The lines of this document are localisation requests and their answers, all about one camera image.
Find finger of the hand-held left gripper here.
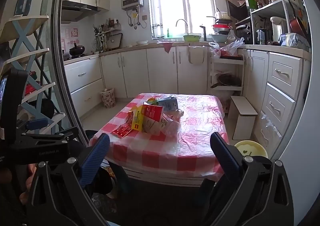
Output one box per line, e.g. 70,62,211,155
16,118,49,134
21,127,79,145

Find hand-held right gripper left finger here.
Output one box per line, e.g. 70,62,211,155
25,133,110,226

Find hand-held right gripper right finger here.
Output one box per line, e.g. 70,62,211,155
202,131,294,226

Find yellow plastic basin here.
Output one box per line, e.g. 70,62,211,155
234,140,268,159

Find red packet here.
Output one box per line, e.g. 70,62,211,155
110,111,133,139

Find red yellow carton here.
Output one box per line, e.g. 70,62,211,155
131,104,165,137

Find blue grey carton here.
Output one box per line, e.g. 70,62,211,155
156,96,179,112

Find round black pan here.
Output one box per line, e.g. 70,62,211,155
37,98,55,119

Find red white checkered tablecloth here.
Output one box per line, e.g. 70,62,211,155
89,93,229,175

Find white step stool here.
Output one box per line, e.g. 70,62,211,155
227,96,258,141

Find white base cabinet with drawers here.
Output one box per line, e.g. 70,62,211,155
64,56,104,119

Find clear plastic film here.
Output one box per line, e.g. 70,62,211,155
260,112,283,139

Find floral wastebasket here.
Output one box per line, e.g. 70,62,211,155
100,88,116,109

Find white blue cross-braced shelf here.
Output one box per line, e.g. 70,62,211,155
0,15,66,136

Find black wok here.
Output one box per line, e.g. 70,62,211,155
211,74,242,89

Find black cooking pot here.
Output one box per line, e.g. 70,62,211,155
69,43,85,57

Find white drawer cabinet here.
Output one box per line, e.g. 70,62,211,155
237,47,304,151

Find white trolley rack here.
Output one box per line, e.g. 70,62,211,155
209,52,245,96

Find white base cabinet with doors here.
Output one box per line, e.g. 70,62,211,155
99,45,209,99

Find white red plastic bag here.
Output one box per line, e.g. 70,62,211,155
209,42,222,59

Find black tray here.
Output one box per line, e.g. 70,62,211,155
107,33,123,49

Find clear crinkled plastic bag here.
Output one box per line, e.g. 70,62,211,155
220,38,245,56

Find range hood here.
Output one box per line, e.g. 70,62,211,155
61,0,102,22

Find green basin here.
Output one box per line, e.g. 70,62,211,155
183,34,202,42

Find pink hanging cloth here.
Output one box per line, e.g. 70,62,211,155
160,42,174,54

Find black countertop appliance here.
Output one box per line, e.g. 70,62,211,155
236,23,253,44

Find blue white box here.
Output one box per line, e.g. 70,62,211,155
279,33,310,51

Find chrome faucet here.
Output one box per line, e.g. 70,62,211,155
175,19,189,36

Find white pot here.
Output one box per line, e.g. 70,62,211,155
207,11,231,20

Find black microwave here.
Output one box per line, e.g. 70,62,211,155
226,0,250,24

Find red frying pan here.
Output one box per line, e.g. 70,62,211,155
289,0,309,39

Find grey shelf rack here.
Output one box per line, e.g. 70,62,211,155
250,0,304,46

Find white framed window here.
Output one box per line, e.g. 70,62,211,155
147,0,217,40

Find grey door frame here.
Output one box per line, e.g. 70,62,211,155
51,0,90,146

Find pink wall stickers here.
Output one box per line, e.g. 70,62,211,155
62,26,81,49

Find utensil wall rack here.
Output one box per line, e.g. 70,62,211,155
92,18,123,54

